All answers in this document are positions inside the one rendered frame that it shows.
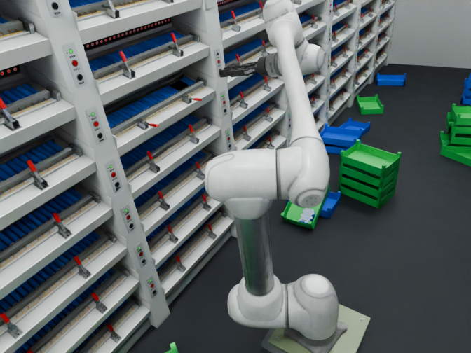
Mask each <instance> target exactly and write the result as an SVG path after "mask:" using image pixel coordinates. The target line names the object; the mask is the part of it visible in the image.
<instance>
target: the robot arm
mask: <svg viewBox="0 0 471 353"><path fill-rule="evenodd" d="M263 17H264V22H265V28H266V31H267V34H268V38H269V41H270V42H271V44H272V46H274V47H275V48H277V52H274V53H270V54H269V55H267V56H262V57H260V58H259V59H258V61H256V62H248V63H244V64H242V65H237V66H232V67H224V69H223V70H219V75H220V78H223V77H228V76H230V77H237V76H249V75H250V74H257V72H258V73H259V74H260V75H261V76H271V77H276V76H283V78H284V82H285V87H286V91H287V96H288V100H289V105H290V109H291V113H292V122H293V128H292V136H291V139H290V143H289V148H284V149H278V150H270V149H248V150H240V151H231V152H228V153H224V154H221V155H219V156H217V157H215V158H213V159H212V160H211V161H209V163H208V164H207V165H206V169H205V190H206V191H207V193H208V194H209V196H210V197H211V198H213V199H214V200H216V201H218V202H223V203H224V204H225V205H226V207H227V208H228V210H229V211H230V213H232V214H233V216H234V221H235V229H236V233H237V238H238V246H239V249H240V257H241V261H242V266H243V274H244V277H243V278H242V279H241V281H240V283H239V284H237V285H235V286H234V287H233V288H232V289H231V291H230V293H229V295H228V313H229V315H230V317H231V318H232V319H233V321H235V322H237V323H238V324H240V325H243V326H246V327H250V328H286V329H285V330H284V334H285V336H286V337H288V338H291V339H293V340H294V341H296V342H297V343H299V344H300V345H301V346H303V347H304V348H306V349H307V350H308V351H309V352H311V353H329V351H330V350H331V348H333V346H334V344H335V343H336V341H337V340H338V339H339V338H340V336H341V335H342V334H343V333H345V332H346V331H347V328H348V327H347V325H346V324H345V323H343V322H340V321H338V318H339V302H338V298H337V295H336V292H335V289H334V287H333V286H332V284H331V282H330V281H329V280H328V279H327V278H326V277H323V276H322V275H317V274H309V275H305V276H303V277H300V278H299V279H297V280H296V281H295V282H291V283H289V284H281V283H280V281H279V279H278V278H277V277H276V276H275V275H274V274H273V262H272V253H271V236H270V226H269V217H268V210H269V209H270V207H271V204H272V201H273V200H290V202H291V203H292V204H294V205H296V206H298V207H302V208H312V207H316V206H318V205H319V204H320V203H321V202H322V201H323V200H324V198H325V196H326V193H327V189H328V185H329V176H330V171H329V158H328V155H327V152H326V149H325V145H324V142H323V140H322V138H321V136H320V134H319V132H318V129H317V126H316V124H315V120H314V117H313V112H312V109H311V106H310V101H309V98H308V94H307V91H306V86H305V84H304V81H303V75H307V74H311V73H314V72H316V71H319V70H320V68H321V67H322V65H323V63H324V52H323V49H322V48H321V47H319V46H317V45H315V44H309V42H307V40H306V39H305V37H304V35H303V29H302V26H301V22H300V19H299V16H298V14H297V12H296V9H295V7H294V5H293V4H292V2H291V1H290V0H268V1H267V2H266V3H265V6H264V9H263ZM287 300H288V302H287ZM288 320H289V324H288Z"/></svg>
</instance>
